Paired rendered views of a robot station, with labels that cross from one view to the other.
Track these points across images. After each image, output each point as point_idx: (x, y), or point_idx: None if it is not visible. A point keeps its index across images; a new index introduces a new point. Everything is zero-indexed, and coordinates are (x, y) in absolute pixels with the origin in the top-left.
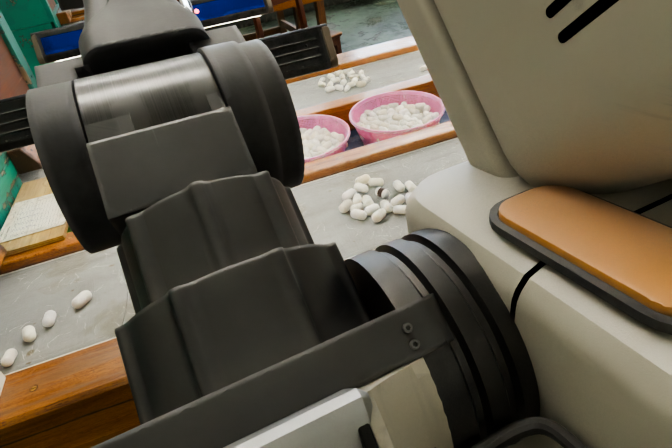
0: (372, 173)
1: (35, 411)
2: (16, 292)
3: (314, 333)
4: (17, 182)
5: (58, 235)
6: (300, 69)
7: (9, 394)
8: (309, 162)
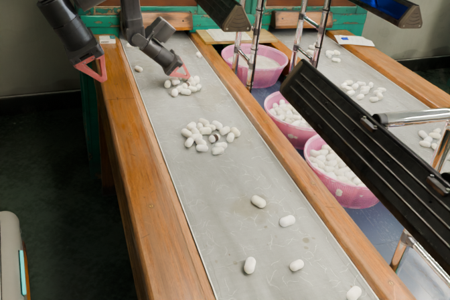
0: (249, 140)
1: None
2: (175, 43)
3: None
4: (263, 26)
5: (205, 41)
6: (214, 18)
7: (106, 45)
8: (262, 110)
